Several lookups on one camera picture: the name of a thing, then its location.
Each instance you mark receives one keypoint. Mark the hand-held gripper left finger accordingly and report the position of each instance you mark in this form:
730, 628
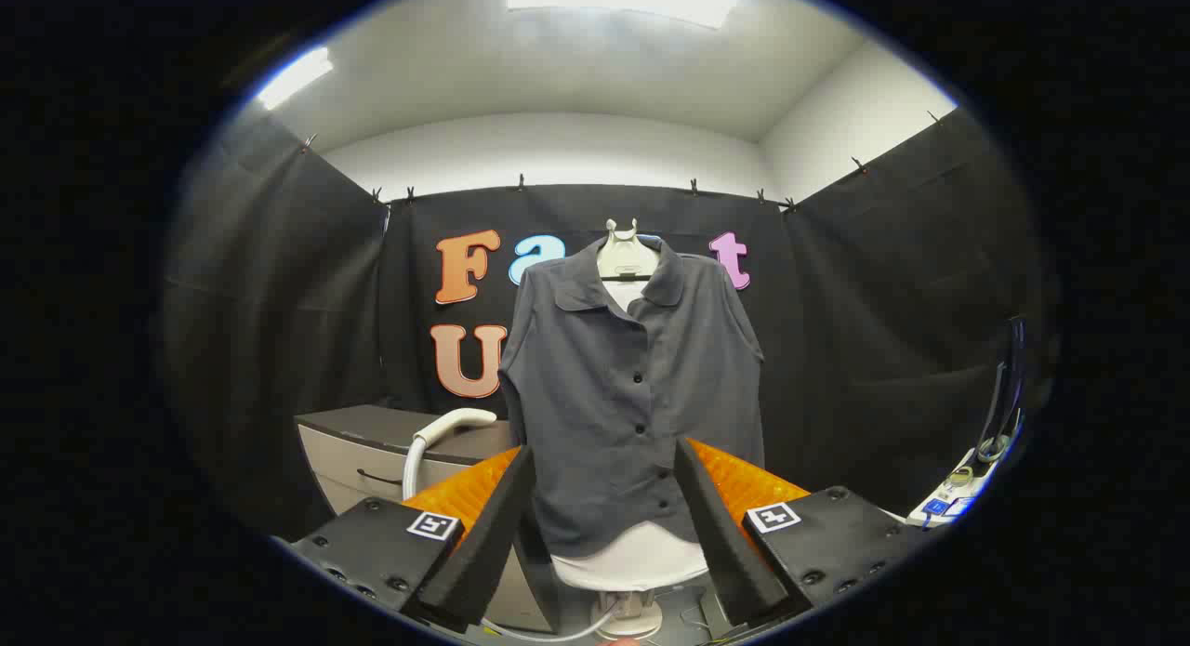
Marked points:
483, 544

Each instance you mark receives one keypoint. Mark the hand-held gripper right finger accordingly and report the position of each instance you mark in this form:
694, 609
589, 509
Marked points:
730, 544

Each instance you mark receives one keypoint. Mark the white garment steamer head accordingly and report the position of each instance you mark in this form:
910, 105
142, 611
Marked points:
456, 421

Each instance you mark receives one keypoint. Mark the grey button-up shirt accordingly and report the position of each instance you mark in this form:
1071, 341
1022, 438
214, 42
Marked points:
604, 395

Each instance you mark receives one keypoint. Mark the white garment hanger form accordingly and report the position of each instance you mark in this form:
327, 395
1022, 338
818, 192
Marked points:
632, 558

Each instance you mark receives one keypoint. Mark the round white stand base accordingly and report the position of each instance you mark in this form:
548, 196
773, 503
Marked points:
637, 618

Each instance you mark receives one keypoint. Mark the grey drawer cabinet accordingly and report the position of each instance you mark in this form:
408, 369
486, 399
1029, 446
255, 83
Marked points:
353, 451

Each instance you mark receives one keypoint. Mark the black backdrop cloth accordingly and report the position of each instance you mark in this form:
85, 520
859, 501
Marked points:
279, 302

